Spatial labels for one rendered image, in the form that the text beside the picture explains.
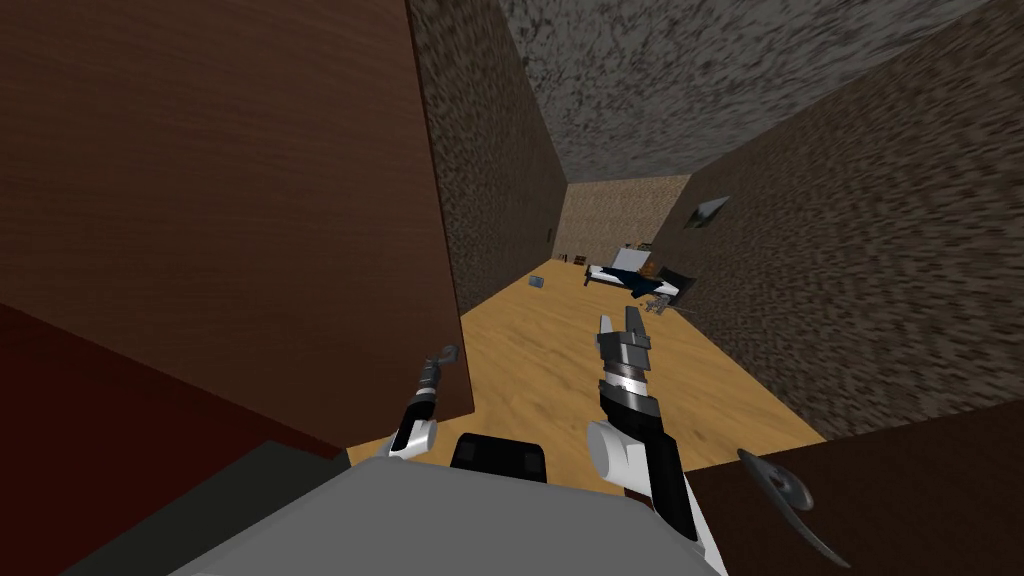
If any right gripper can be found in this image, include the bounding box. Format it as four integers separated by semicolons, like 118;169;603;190
595;305;654;377

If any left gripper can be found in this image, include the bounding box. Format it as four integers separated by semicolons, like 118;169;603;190
419;344;460;393

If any white bed with dark blanket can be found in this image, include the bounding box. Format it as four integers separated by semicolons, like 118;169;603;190
583;245;697;302

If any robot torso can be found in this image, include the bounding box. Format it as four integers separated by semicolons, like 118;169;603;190
166;432;723;576

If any brown wooden door leaf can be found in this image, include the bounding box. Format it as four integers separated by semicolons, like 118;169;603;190
0;0;477;451

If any dark brown door leaf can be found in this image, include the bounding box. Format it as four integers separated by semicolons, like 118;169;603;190
682;398;1024;576

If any grey picture on wall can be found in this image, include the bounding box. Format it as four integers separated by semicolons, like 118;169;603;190
683;195;732;232

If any grey lever door handle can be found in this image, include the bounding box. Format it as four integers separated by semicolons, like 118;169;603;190
735;447;853;570

